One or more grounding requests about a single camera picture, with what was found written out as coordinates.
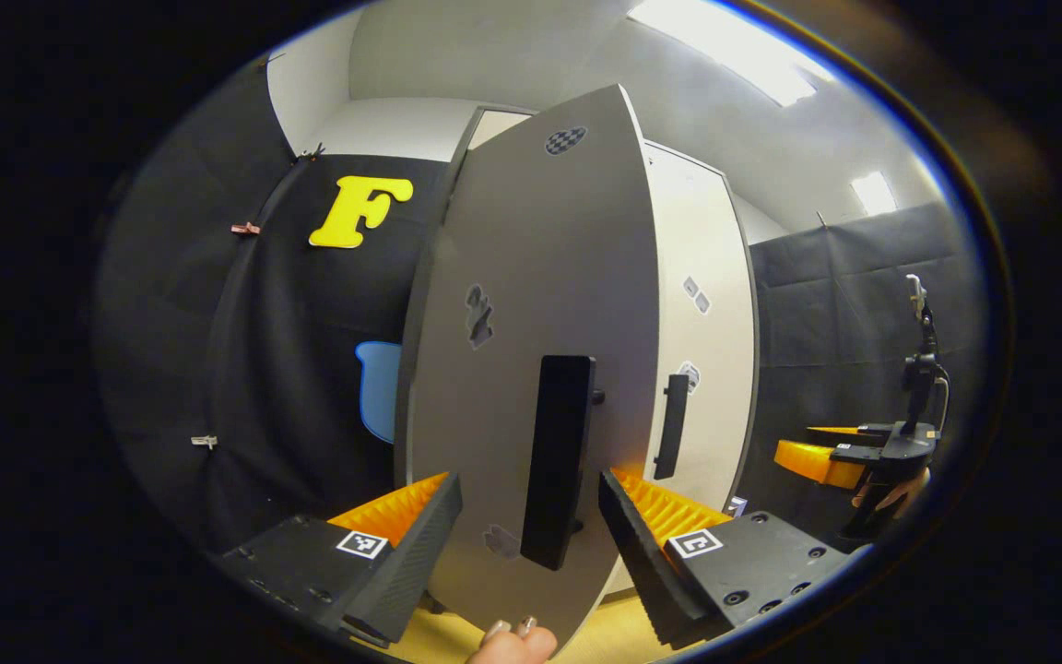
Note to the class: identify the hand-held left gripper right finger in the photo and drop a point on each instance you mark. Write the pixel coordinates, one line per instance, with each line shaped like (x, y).
(642, 553)

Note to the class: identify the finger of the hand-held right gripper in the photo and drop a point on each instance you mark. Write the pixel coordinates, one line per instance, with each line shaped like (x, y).
(849, 431)
(817, 461)

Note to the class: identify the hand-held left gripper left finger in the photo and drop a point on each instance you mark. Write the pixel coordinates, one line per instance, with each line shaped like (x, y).
(420, 544)

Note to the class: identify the grey cabinet door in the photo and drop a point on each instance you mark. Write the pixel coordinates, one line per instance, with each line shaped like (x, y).
(702, 240)
(531, 258)

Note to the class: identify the black backdrop cloth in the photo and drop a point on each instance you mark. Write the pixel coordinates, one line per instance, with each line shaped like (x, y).
(291, 304)
(844, 323)

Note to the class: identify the small ceiling light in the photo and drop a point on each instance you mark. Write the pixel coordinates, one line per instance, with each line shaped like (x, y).
(874, 193)

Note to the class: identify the small silver clip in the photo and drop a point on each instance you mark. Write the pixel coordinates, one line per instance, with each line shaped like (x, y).
(204, 442)

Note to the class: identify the small red clip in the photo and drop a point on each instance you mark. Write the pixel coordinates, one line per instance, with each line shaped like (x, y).
(245, 228)

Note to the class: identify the long ceiling light panel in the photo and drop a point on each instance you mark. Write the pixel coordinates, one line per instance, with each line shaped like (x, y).
(734, 51)

